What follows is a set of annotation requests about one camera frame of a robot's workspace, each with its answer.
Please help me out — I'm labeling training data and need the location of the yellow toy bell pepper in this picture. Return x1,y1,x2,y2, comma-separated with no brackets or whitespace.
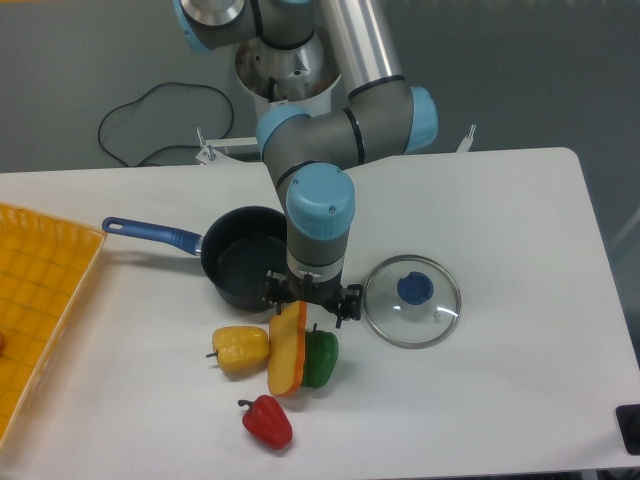
206,326,270,375

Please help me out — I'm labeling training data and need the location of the red toy bell pepper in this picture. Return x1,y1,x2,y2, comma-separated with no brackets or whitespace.
237,395,293,450

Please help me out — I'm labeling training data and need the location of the green toy bell pepper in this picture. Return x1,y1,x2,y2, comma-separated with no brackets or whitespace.
301,324,339,388

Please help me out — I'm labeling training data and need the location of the glass pot lid blue knob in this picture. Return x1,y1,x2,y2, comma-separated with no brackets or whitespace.
361,254,462,350

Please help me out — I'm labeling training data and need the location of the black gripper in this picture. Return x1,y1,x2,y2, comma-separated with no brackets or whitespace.
262,271,363,328

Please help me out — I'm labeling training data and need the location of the black saucepan blue handle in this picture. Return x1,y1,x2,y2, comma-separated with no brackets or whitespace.
102,206,287,313

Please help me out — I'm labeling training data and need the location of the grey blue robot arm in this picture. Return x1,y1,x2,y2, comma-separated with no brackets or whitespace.
174,1,438,321

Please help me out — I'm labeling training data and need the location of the black device at table edge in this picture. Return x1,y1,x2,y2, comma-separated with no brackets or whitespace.
615,404,640,456

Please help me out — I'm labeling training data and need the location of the black cable on floor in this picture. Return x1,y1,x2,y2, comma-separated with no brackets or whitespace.
97,81,235,168

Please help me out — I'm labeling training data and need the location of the yellow plastic basket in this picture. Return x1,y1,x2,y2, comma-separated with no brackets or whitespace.
1,203,107,440

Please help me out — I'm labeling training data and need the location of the toy bread slice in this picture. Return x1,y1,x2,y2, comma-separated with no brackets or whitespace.
267,301,307,396

